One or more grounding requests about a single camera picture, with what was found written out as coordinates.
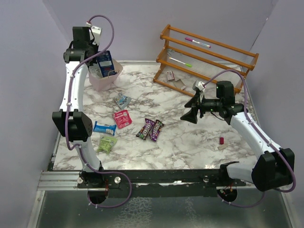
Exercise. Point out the aluminium frame rail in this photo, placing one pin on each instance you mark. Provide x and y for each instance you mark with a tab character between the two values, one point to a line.
58	180

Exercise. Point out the small red white box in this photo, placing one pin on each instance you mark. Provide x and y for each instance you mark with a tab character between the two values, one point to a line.
170	76

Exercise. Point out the wooden shelf rack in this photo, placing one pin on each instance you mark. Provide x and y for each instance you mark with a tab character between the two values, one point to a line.
213	63

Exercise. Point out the green tipped white pen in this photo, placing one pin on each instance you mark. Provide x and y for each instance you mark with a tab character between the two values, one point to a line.
186	64

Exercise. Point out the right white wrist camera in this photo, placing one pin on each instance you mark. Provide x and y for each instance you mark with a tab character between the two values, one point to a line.
198	86

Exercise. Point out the blue white snack bar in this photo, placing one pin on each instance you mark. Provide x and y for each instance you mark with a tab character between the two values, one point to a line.
104	128

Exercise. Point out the purple m&m's packet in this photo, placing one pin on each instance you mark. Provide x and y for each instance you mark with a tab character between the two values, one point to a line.
143	133
155	131

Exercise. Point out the pink snack packet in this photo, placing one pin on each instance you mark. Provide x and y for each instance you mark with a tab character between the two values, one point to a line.
122	119

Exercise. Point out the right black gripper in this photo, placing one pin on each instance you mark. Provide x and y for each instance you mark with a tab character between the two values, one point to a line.
197	100

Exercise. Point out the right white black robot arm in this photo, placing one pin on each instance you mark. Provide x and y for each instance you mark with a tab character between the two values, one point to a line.
275	165

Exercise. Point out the pink marker pen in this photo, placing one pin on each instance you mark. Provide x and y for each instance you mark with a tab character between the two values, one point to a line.
197	42

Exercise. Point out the purple m&m's packet left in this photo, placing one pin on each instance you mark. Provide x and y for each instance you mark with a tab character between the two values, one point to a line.
143	133

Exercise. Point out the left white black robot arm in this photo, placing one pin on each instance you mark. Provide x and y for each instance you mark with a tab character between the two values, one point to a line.
70	120

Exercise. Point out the small red cylinder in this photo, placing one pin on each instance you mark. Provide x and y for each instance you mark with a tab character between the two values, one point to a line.
221	140

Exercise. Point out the grey blue snack packet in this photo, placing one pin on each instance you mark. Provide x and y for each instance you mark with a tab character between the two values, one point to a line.
122	100

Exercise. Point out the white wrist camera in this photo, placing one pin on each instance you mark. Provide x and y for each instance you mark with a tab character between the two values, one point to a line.
198	86
95	33

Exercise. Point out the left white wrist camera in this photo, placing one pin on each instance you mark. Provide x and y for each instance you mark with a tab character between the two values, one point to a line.
95	33

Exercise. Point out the small beige block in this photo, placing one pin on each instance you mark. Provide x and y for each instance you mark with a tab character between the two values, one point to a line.
222	146

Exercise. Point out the blue Burts chips bag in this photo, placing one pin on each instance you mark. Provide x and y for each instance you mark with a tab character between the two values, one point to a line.
104	66

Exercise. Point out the purple m&m's packet right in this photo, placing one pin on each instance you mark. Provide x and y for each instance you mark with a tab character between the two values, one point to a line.
155	131

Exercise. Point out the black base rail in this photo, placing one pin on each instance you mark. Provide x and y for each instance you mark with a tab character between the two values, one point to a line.
156	183

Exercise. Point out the pink paper bag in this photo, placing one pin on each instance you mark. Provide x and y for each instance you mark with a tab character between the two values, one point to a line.
99	82

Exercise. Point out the green snack packet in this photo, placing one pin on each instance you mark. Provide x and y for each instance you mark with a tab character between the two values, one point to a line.
106	144

